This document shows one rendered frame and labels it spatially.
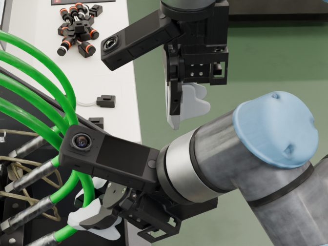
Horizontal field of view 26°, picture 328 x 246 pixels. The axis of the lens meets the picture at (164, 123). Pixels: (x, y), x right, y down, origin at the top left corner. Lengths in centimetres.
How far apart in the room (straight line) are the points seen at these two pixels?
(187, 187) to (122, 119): 68
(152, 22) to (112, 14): 81
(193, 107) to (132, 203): 24
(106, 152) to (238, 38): 273
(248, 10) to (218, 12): 256
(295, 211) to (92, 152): 23
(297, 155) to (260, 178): 4
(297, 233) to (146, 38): 35
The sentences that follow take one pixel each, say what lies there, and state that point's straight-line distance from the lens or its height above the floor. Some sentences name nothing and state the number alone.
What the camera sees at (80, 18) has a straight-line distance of 167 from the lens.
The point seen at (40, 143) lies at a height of 109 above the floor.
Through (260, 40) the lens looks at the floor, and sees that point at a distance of 349.
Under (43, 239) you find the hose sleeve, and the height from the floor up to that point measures 115.
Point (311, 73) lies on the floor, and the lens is 329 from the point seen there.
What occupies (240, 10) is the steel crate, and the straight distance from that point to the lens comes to 347.
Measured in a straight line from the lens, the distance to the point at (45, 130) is 82.
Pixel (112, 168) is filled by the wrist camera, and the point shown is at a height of 134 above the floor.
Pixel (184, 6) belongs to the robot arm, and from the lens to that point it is 88.
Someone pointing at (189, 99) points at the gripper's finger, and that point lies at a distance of 98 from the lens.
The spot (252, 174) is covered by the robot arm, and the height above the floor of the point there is 140.
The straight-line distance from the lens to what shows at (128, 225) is 124.
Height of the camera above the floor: 186
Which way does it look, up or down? 39 degrees down
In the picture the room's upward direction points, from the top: straight up
